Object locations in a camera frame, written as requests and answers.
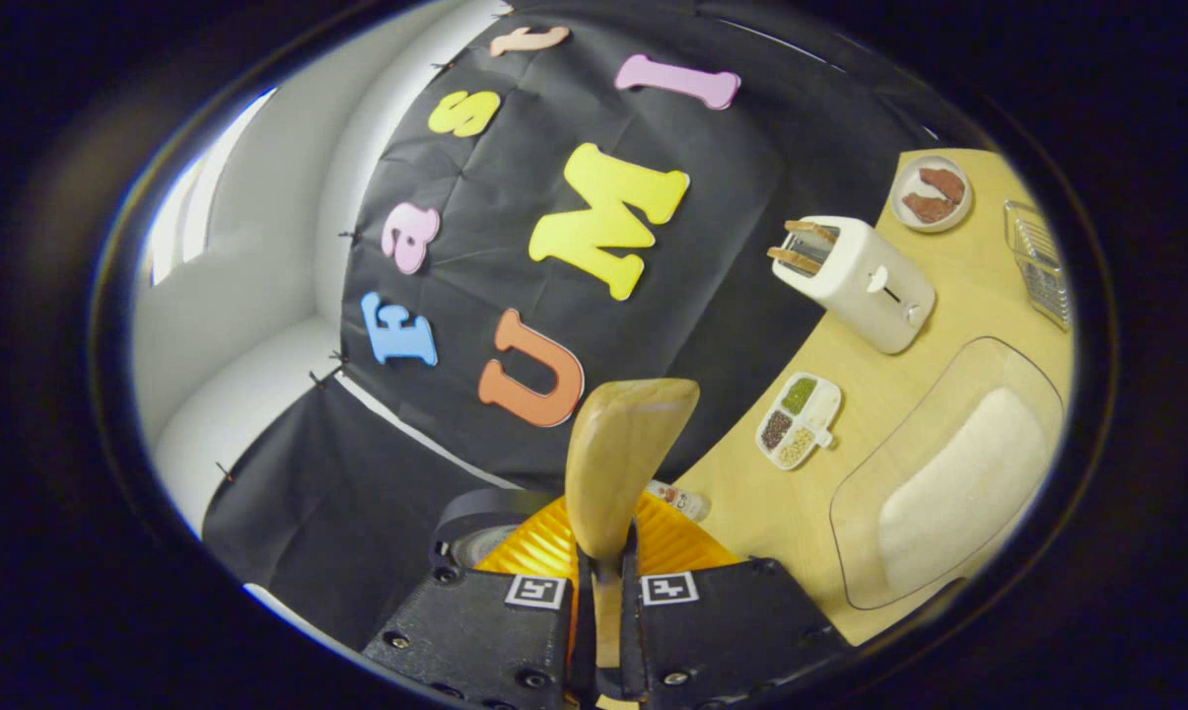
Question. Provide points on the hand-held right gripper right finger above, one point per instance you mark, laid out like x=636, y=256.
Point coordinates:
x=712, y=631

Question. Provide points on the white plate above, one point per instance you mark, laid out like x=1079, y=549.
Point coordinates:
x=914, y=177

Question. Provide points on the white toaster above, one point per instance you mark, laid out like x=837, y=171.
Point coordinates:
x=865, y=286

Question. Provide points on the white divided bean dish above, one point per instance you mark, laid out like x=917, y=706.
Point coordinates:
x=799, y=424

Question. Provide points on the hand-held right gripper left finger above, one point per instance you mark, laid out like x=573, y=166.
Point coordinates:
x=475, y=641

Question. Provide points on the small clear bottle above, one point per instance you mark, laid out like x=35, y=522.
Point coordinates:
x=680, y=501

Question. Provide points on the wooden spoon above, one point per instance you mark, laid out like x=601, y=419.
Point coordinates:
x=623, y=454

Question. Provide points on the black backdrop cloth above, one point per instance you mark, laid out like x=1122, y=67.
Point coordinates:
x=515, y=296

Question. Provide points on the brown meat piece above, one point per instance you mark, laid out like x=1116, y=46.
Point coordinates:
x=943, y=183
x=929, y=208

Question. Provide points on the black rice cooker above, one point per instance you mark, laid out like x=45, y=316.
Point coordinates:
x=465, y=508

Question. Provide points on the toast slice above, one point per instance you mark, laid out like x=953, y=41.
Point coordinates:
x=796, y=260
x=812, y=231

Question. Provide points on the clear chopstick holder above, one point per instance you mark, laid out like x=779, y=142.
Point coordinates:
x=1042, y=271

